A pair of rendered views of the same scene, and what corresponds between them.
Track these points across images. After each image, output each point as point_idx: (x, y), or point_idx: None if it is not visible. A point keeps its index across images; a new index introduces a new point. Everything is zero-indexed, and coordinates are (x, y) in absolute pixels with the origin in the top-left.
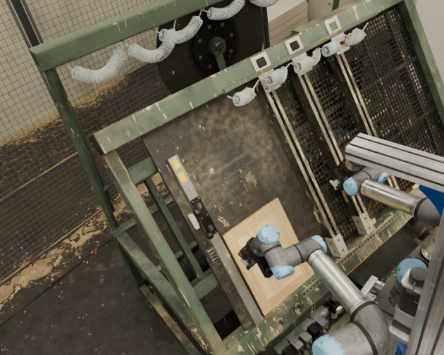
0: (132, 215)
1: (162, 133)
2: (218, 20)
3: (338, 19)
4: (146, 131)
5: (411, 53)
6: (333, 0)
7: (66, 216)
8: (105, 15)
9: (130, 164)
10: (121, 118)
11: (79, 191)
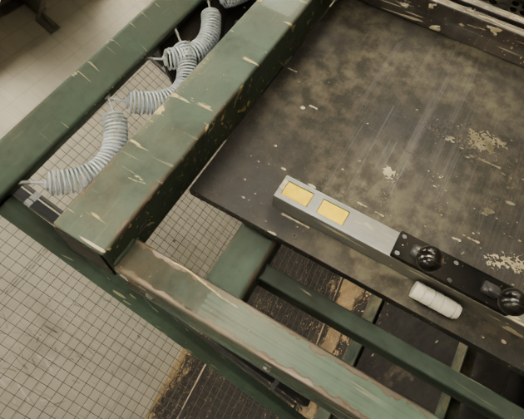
0: (278, 378)
1: (233, 159)
2: (246, 9)
3: None
4: (180, 154)
5: None
6: None
7: None
8: (189, 201)
9: (296, 328)
10: (259, 288)
11: (256, 401)
